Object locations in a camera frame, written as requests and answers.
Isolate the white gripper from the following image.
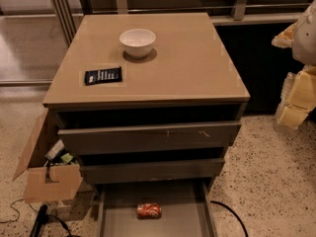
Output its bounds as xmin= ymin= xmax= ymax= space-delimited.
xmin=272 ymin=0 xmax=316 ymax=129

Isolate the red coke can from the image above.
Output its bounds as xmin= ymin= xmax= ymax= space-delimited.
xmin=136 ymin=203 xmax=162 ymax=219

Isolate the top grey drawer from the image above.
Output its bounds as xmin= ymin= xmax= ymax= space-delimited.
xmin=58 ymin=121 xmax=241 ymax=155

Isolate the middle grey drawer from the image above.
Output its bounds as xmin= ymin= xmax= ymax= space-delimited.
xmin=80 ymin=158 xmax=224 ymax=184

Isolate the tan drawer cabinet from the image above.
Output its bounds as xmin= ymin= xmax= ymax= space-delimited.
xmin=41 ymin=12 xmax=251 ymax=237

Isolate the open bottom grey drawer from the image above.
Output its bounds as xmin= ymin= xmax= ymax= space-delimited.
xmin=96 ymin=180 xmax=217 ymax=237

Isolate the white ceramic bowl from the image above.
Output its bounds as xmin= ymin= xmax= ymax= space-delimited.
xmin=119 ymin=29 xmax=156 ymax=58

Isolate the black snack packet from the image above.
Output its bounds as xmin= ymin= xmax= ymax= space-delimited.
xmin=84 ymin=67 xmax=122 ymax=86

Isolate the green packet in box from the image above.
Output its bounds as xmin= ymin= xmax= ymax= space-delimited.
xmin=60 ymin=153 xmax=73 ymax=164

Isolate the grey packet in box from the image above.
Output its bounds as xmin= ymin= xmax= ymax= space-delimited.
xmin=45 ymin=139 xmax=65 ymax=161

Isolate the brown cardboard box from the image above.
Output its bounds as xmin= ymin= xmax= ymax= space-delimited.
xmin=13 ymin=110 xmax=83 ymax=202

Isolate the black power strip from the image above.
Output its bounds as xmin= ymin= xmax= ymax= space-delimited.
xmin=30 ymin=204 xmax=48 ymax=237

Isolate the metal window railing frame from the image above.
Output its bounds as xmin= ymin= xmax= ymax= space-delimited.
xmin=50 ymin=0 xmax=313 ymax=42

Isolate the thick black floor cable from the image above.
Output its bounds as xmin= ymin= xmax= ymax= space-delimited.
xmin=210 ymin=199 xmax=250 ymax=237

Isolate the thin black floor cable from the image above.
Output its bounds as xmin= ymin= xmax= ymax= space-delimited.
xmin=0 ymin=198 xmax=40 ymax=225

